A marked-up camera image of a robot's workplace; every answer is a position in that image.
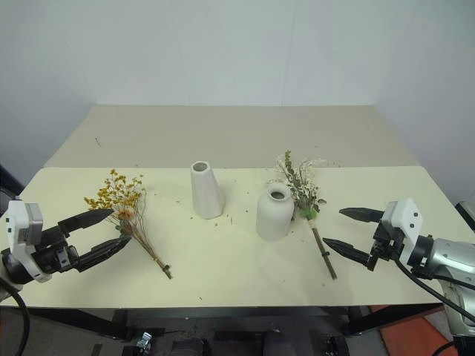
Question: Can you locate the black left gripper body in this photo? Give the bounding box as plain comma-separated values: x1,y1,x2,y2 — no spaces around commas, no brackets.
30,225,82,275

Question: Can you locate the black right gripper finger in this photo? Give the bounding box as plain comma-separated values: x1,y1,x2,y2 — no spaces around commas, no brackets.
322,237,373,266
338,207,386,224

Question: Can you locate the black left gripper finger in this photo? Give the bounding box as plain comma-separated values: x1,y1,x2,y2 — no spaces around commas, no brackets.
75,235,133,273
56,208,114,239

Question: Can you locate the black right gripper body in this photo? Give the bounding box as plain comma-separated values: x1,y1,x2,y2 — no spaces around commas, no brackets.
366,221,406,272

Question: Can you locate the round white bottle vase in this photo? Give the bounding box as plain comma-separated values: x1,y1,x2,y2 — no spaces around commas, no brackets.
255,183,296,243

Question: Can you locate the tall conical white vase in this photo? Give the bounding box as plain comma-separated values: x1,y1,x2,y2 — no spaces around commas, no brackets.
190,160,226,220

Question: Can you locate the yellow dried flower bouquet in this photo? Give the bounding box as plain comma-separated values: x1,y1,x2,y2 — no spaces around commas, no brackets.
84,168,175,280

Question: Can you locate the white green dried bouquet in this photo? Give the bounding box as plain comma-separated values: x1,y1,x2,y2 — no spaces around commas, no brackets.
275,149,339,281

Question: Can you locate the black object with grey edge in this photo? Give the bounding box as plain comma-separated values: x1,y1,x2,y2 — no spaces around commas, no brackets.
0,162,24,218

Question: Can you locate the orange floor mat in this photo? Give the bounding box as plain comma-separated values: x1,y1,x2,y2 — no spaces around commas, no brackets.
377,304,458,356

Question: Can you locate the silver metal clamp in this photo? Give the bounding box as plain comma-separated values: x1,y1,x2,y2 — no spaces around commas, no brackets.
135,332,154,350

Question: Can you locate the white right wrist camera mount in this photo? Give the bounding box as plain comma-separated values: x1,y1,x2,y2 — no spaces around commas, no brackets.
381,197,427,267

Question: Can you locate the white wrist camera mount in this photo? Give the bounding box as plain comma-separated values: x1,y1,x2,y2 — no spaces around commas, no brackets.
6,199,52,284
381,197,427,267

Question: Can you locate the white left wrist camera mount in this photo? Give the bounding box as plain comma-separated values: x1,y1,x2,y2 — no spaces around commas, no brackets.
6,199,52,284

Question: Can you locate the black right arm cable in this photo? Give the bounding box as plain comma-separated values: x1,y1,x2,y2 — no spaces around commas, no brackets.
392,257,475,320

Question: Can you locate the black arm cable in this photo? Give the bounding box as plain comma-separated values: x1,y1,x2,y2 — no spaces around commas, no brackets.
392,257,475,320
0,276,31,356

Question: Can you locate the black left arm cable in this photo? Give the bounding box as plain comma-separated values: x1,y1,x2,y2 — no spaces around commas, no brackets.
0,276,31,356

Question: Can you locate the black table frame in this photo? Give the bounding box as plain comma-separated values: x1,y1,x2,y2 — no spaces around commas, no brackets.
0,303,443,342

